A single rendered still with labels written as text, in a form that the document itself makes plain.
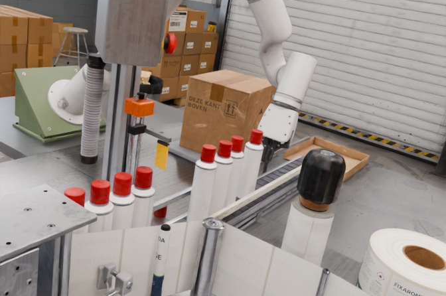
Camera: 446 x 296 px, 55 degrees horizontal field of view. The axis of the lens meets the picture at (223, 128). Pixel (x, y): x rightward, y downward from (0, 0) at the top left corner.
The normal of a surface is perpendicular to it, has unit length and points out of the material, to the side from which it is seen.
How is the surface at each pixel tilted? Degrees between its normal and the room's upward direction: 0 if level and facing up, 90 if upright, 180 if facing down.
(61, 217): 0
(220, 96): 90
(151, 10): 90
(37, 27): 90
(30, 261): 90
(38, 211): 0
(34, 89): 45
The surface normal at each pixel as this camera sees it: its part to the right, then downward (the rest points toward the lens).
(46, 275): -0.57, 0.16
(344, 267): 0.17, -0.94
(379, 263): -0.95, -0.07
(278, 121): -0.47, -0.18
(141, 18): 0.34, 0.35
